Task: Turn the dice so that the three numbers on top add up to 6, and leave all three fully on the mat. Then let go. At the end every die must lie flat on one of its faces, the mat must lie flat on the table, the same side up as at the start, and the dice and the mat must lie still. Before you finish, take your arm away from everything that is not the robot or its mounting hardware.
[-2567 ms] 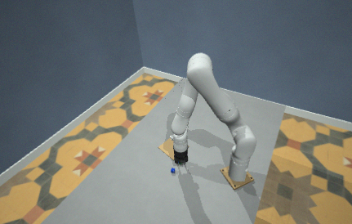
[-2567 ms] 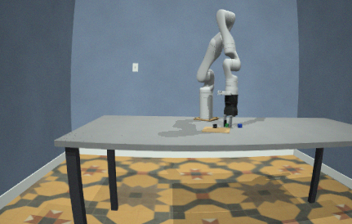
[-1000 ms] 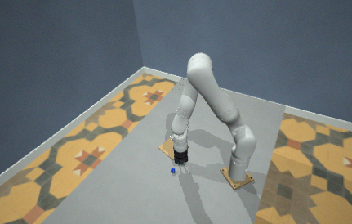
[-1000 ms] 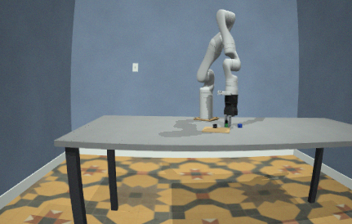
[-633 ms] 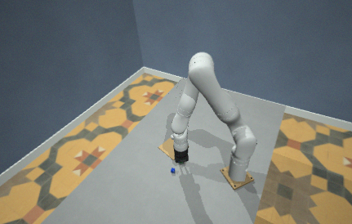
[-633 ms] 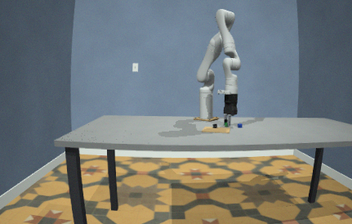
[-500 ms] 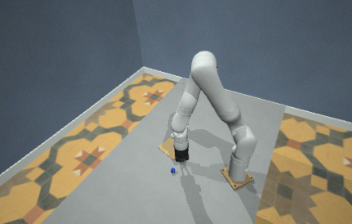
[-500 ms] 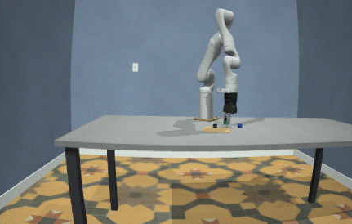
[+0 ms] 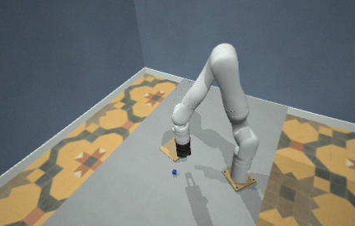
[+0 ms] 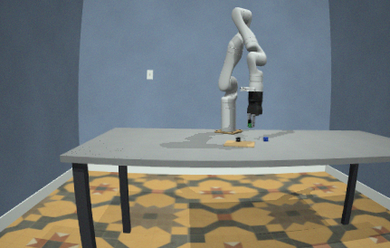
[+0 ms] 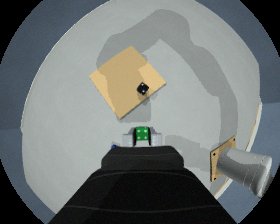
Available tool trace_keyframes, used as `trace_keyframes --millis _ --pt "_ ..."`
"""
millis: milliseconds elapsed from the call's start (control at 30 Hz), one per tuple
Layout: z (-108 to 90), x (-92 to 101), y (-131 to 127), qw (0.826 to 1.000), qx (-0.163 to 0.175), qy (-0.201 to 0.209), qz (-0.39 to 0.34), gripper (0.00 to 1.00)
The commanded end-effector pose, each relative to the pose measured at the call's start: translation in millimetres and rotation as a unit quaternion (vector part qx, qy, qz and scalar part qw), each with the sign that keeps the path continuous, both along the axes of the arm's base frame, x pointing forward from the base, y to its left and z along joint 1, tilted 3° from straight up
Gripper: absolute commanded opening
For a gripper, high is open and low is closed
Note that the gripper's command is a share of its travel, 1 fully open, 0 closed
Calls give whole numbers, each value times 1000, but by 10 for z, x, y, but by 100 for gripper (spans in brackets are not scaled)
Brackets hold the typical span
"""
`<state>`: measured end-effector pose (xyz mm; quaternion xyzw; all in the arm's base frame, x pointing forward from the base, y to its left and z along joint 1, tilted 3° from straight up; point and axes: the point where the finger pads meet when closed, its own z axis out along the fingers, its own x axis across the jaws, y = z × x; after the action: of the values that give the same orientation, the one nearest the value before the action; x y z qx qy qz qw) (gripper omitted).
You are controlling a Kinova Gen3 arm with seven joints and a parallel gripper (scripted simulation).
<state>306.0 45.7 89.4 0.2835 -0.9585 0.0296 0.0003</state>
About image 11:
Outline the green die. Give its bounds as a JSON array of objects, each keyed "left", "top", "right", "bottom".
[{"left": 136, "top": 126, "right": 148, "bottom": 141}]

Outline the tan square mat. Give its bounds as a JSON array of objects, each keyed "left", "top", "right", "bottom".
[{"left": 89, "top": 46, "right": 166, "bottom": 119}]

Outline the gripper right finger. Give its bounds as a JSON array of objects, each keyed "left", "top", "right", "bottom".
[{"left": 148, "top": 127, "right": 162, "bottom": 147}]

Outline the black die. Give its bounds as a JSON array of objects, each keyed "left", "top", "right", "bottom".
[{"left": 137, "top": 82, "right": 149, "bottom": 95}]

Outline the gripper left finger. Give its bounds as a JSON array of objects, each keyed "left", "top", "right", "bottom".
[{"left": 122, "top": 127, "right": 137, "bottom": 147}]

